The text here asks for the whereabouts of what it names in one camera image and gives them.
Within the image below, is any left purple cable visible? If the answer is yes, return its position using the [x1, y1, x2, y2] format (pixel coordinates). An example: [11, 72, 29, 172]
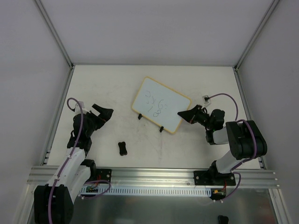
[48, 98, 112, 224]

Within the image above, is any yellow framed whiteboard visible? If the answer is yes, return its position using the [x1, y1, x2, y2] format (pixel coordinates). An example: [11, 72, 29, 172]
[132, 77, 192, 134]

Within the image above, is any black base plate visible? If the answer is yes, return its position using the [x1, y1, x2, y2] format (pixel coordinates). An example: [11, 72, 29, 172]
[96, 168, 112, 182]
[193, 170, 236, 186]

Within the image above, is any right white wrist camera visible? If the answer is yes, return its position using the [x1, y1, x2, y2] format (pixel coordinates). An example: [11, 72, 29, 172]
[202, 95, 211, 105]

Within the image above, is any aluminium mounting rail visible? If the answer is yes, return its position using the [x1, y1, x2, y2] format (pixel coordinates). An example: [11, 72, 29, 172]
[27, 166, 280, 189]

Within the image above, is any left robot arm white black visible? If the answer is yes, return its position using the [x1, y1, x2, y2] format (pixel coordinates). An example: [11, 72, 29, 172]
[34, 103, 114, 224]

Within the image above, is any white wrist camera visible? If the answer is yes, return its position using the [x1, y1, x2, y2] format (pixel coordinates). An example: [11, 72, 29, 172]
[202, 95, 211, 105]
[74, 101, 88, 115]

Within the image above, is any aluminium frame post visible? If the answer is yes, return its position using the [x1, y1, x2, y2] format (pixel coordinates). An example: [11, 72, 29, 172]
[33, 0, 74, 68]
[234, 0, 280, 71]

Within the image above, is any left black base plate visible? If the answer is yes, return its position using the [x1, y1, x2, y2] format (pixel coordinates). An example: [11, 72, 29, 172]
[96, 168, 112, 182]

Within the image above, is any right aluminium frame post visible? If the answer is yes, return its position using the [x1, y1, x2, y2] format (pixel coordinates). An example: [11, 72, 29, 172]
[234, 0, 280, 71]

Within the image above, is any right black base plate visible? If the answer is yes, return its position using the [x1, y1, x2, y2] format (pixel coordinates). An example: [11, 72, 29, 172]
[193, 170, 236, 186]

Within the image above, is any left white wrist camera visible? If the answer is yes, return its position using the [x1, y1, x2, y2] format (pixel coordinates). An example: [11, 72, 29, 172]
[74, 101, 88, 115]

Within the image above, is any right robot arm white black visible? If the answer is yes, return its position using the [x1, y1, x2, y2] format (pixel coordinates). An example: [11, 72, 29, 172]
[178, 105, 267, 186]

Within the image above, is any black whiteboard eraser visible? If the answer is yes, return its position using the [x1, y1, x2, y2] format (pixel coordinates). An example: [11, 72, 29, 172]
[118, 141, 128, 156]

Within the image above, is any white slotted cable duct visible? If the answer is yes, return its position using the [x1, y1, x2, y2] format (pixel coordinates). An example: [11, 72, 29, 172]
[79, 185, 213, 197]

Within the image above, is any purple cable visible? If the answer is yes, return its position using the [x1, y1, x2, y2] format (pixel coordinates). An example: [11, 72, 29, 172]
[209, 92, 259, 201]
[48, 98, 112, 224]

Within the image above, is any left aluminium frame post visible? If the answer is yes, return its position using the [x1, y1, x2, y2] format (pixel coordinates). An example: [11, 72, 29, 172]
[33, 0, 74, 68]

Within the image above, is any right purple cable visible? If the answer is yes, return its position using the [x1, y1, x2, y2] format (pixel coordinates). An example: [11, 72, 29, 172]
[209, 92, 259, 201]

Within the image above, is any black object at bottom edge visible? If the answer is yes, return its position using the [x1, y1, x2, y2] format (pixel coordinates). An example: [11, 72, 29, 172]
[218, 215, 229, 224]

